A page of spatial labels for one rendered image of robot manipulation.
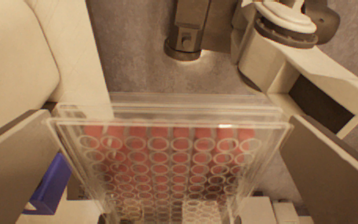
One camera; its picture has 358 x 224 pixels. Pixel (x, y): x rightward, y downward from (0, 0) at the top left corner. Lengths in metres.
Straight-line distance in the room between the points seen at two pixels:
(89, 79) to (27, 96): 0.12
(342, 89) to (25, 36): 0.48
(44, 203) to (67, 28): 0.29
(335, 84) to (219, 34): 0.70
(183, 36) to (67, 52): 0.61
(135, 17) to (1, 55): 0.89
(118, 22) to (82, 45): 0.79
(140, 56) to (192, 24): 0.42
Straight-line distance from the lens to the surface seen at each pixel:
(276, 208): 2.97
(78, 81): 0.46
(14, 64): 0.36
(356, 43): 1.57
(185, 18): 0.95
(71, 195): 0.87
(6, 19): 0.37
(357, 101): 0.38
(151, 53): 1.24
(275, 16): 0.52
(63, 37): 0.42
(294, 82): 0.51
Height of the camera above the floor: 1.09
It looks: 47 degrees down
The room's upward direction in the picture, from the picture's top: 180 degrees counter-clockwise
